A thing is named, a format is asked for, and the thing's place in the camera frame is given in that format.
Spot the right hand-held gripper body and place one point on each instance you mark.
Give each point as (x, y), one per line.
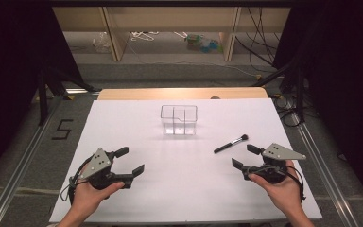
(277, 170)

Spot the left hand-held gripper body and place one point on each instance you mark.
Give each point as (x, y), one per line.
(98, 164)

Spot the black makeup brush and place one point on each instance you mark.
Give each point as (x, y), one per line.
(230, 145)

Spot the clear plastic organizer box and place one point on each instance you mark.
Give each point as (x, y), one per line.
(179, 119)

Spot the person's right hand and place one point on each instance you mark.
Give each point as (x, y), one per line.
(282, 192)

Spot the person's left hand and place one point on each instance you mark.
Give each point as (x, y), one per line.
(86, 197)

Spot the white table board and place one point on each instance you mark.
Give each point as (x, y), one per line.
(182, 189)

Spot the black stand legs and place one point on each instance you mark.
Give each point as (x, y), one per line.
(300, 94)
(44, 94)

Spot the wooden table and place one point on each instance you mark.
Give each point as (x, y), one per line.
(170, 93)

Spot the clear plastic bag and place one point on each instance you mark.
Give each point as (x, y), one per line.
(101, 42)

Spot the colourful plastic bag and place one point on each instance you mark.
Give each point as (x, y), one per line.
(203, 44)

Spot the wooden shelf unit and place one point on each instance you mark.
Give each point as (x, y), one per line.
(176, 19)

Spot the metal floor rail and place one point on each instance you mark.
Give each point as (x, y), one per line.
(15, 183)
(324, 170)

